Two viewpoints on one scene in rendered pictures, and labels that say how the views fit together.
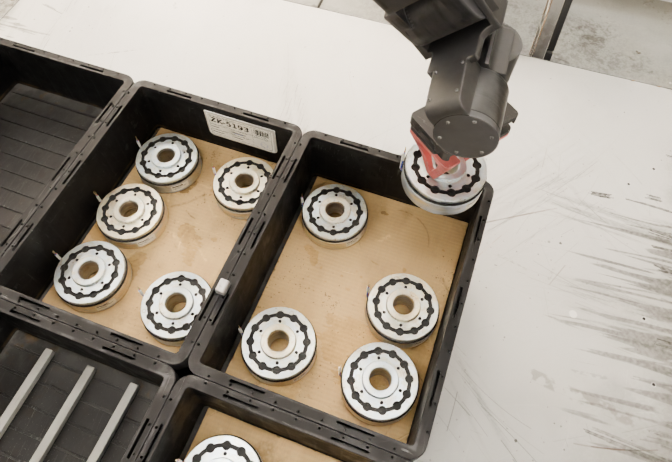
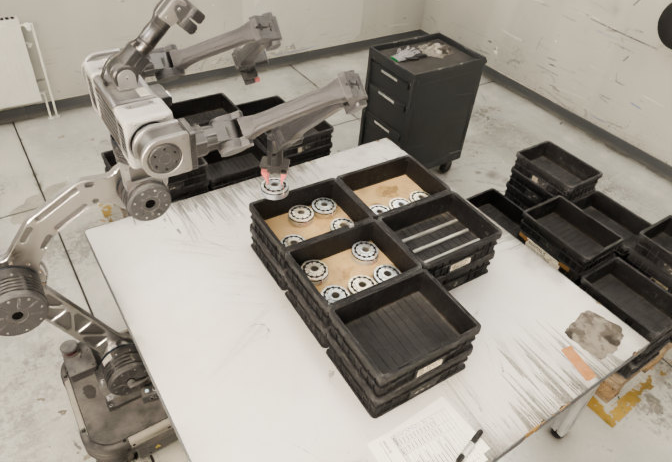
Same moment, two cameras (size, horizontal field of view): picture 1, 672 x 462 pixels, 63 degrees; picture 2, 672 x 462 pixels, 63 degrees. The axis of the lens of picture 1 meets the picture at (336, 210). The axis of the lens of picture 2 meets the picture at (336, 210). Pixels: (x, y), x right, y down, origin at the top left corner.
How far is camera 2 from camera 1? 2.00 m
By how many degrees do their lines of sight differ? 78
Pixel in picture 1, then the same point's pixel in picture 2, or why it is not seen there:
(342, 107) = (223, 324)
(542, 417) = not seen: hidden behind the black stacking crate
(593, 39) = not seen: outside the picture
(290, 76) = (227, 359)
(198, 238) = (343, 272)
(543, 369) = not seen: hidden behind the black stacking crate
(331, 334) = (325, 226)
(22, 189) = (399, 331)
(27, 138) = (387, 355)
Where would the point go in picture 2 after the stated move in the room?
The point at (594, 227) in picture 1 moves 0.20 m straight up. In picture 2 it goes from (197, 226) to (192, 188)
